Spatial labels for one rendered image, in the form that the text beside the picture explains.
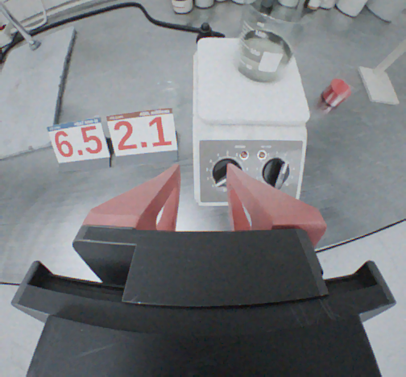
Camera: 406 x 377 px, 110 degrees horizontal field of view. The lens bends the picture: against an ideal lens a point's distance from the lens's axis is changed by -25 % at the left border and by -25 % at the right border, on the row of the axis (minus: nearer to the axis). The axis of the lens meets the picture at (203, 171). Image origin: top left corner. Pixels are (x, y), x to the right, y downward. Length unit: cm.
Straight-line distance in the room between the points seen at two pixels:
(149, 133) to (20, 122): 27
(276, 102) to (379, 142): 25
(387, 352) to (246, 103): 45
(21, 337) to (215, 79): 48
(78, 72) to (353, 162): 51
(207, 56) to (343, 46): 35
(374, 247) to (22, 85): 70
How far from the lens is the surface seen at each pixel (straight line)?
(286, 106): 22
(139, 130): 27
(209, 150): 20
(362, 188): 36
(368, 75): 49
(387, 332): 44
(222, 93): 21
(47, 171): 36
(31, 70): 52
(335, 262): 32
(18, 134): 43
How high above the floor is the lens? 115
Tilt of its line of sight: 76 degrees down
